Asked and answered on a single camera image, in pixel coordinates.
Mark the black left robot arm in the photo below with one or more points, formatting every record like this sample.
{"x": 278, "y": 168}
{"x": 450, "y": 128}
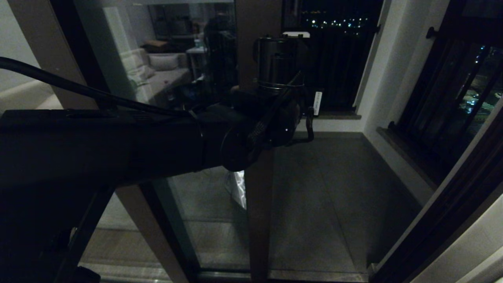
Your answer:
{"x": 98, "y": 145}

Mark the brown framed fixed glass door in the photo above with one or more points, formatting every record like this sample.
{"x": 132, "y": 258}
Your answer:
{"x": 145, "y": 220}

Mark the brown framed sliding glass door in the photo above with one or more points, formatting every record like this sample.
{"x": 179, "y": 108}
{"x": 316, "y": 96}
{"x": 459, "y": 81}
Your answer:
{"x": 257, "y": 220}

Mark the short stone balcony sill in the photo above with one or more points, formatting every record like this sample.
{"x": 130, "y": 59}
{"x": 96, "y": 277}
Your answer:
{"x": 412, "y": 159}

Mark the long stone balcony sill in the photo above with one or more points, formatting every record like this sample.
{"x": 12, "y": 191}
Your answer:
{"x": 338, "y": 116}

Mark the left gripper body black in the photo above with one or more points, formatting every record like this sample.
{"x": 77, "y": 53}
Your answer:
{"x": 298, "y": 118}

